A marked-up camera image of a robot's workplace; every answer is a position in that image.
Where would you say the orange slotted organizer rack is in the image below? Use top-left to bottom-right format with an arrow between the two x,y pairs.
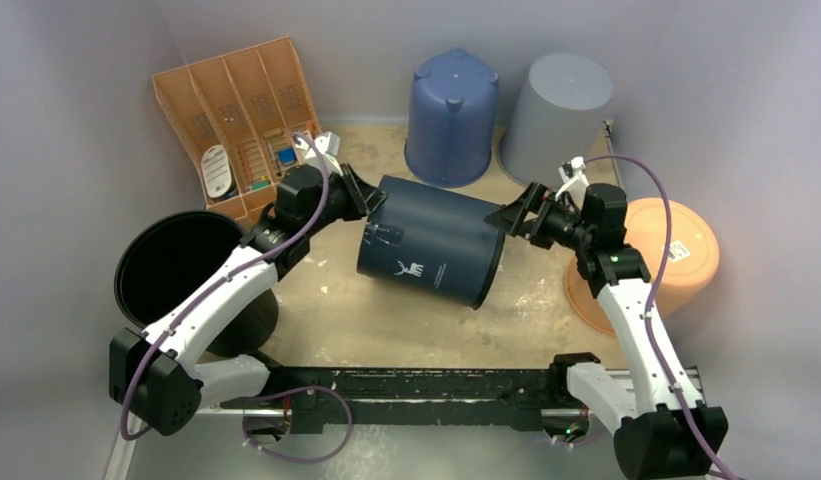
151,37 -> 322,227

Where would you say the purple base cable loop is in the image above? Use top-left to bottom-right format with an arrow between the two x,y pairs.
240,386 -> 355,466

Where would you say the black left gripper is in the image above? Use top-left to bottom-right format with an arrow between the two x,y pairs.
306,168 -> 386,238

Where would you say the grey plastic bucket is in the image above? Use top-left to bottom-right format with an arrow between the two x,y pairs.
499,53 -> 614,187

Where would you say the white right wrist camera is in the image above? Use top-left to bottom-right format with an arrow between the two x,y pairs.
555,156 -> 590,205

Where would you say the large black plastic bucket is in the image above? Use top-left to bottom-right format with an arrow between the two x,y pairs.
114,210 -> 279,357

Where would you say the white oval label tin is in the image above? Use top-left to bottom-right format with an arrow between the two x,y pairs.
199,144 -> 236,201

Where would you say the small blue box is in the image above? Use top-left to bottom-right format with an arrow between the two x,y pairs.
277,147 -> 297,166

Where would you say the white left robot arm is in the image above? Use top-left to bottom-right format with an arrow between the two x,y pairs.
109,163 -> 387,440

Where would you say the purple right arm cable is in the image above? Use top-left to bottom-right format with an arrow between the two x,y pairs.
585,154 -> 746,480

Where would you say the orange plastic bucket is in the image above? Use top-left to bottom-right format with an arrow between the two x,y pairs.
564,197 -> 720,336

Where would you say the blue plastic bucket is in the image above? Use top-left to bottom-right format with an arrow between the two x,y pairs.
404,48 -> 499,188

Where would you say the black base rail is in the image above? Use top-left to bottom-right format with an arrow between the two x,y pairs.
223,366 -> 598,440

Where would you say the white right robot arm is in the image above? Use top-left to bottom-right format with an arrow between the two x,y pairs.
485,182 -> 728,479

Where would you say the small black plastic bucket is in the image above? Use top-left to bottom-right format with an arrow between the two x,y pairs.
356,175 -> 505,309

